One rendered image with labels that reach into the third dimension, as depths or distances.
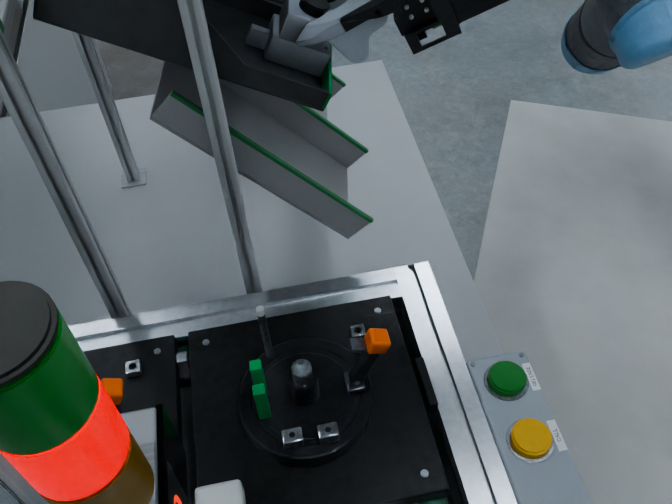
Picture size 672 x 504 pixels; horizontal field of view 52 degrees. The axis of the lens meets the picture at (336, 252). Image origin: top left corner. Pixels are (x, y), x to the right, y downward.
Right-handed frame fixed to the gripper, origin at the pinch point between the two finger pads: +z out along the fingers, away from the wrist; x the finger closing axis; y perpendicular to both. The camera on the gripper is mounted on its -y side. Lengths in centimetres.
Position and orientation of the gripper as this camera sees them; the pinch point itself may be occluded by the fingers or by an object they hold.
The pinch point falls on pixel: (303, 17)
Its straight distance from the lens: 74.2
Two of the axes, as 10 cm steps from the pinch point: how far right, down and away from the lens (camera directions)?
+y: 4.6, 5.6, 6.9
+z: -8.9, 3.2, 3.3
